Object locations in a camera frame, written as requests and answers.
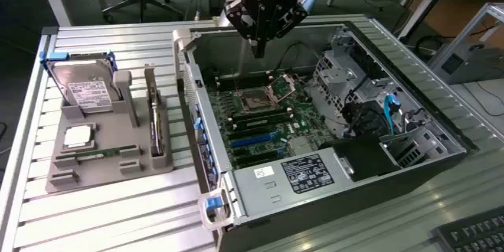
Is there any black expansion slot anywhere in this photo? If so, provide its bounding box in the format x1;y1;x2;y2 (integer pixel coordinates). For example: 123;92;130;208
226;126;273;141
235;150;281;168

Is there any grey plastic parts rack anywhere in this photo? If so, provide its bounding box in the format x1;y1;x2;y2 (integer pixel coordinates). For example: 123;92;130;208
45;63;174;195

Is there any black keyboard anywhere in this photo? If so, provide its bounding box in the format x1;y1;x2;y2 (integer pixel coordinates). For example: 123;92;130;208
430;206;504;252

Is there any black office chair base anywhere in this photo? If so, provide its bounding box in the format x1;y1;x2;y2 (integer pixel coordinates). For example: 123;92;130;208
101;0;185;24

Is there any black plastic air shroud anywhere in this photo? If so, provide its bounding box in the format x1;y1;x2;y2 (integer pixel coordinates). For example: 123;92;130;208
317;133;402;182

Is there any silver chipset heatsink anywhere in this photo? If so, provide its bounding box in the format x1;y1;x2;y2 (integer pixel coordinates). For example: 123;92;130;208
286;138;315;154

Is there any silver drive cage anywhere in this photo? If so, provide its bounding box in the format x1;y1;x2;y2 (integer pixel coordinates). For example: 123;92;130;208
311;50;394;108

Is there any green motherboard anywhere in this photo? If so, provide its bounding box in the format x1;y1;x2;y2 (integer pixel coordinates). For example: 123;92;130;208
203;70;339;170

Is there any blue case release latch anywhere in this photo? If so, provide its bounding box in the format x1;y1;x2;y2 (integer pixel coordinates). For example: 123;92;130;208
202;197;223;211

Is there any blue expansion slot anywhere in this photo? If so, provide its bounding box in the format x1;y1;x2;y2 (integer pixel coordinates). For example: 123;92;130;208
229;133;275;149

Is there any silver CPU chip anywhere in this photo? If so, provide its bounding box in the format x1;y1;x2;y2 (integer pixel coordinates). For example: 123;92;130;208
62;126;94;148

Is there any hard disk in blue carrier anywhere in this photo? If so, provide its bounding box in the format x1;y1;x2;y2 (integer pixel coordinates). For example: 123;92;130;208
38;52;125;114

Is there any thin locking lever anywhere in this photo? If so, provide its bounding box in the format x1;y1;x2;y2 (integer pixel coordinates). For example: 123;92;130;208
229;68;241;96

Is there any CPU socket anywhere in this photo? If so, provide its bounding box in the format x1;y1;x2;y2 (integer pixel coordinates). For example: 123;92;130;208
235;88;271;114

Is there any blue flat wire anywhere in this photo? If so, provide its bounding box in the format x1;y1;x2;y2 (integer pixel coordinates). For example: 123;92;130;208
383;93;401;138

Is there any metal socket cover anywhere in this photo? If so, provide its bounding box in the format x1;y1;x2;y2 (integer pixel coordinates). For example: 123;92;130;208
266;74;295;104

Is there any silver perforated disk bay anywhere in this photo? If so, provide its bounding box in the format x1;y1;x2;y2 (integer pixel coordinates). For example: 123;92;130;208
377;127;453;170

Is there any black open PC case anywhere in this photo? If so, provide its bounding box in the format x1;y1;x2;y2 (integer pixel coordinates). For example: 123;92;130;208
171;21;479;252

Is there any black tripod stand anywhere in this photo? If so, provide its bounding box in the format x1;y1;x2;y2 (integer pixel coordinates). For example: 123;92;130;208
397;0;463;43

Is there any green RAM stick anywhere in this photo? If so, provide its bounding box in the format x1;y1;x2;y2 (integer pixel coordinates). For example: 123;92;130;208
58;147;134;161

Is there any grey power supply with label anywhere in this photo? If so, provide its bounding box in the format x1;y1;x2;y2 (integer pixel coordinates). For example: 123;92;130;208
230;147;357;225

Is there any black Nvidia graphics card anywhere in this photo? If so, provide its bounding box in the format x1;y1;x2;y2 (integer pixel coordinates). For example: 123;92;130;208
142;63;166;158

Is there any black RAM stick with label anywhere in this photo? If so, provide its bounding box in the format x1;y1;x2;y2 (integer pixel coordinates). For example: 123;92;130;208
231;109;294;131

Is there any aluminium profile frame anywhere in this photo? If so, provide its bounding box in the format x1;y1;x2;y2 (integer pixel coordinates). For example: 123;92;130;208
426;1;504;67

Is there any grey computer tower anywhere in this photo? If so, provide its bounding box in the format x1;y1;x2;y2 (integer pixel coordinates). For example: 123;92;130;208
426;41;504;84

